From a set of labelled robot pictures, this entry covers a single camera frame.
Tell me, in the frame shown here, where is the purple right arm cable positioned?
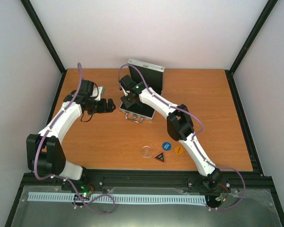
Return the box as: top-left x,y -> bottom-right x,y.
117,64 -> 247,210

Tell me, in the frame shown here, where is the blue round token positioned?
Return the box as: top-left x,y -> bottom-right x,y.
162,142 -> 172,151

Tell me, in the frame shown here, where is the white cable duct strip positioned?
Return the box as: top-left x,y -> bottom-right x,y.
27,192 -> 206,206

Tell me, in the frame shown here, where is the clear round disc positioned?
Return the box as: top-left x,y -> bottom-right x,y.
140,146 -> 153,158

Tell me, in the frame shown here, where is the black red triangle token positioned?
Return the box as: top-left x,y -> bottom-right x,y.
153,151 -> 165,163

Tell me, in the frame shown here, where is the aluminium poker case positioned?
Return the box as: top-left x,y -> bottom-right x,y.
118,59 -> 165,123

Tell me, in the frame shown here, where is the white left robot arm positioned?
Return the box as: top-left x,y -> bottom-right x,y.
26,80 -> 115,191

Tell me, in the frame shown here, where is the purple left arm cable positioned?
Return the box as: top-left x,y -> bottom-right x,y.
34,62 -> 116,214

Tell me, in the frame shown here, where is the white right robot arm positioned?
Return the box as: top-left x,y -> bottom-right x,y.
119,75 -> 222,187

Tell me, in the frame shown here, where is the orange round token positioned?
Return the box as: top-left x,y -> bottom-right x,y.
174,146 -> 184,155

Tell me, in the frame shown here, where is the black aluminium frame rail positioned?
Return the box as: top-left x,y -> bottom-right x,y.
35,168 -> 275,192

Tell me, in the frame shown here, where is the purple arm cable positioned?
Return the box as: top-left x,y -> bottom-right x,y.
117,64 -> 247,210
34,62 -> 116,214

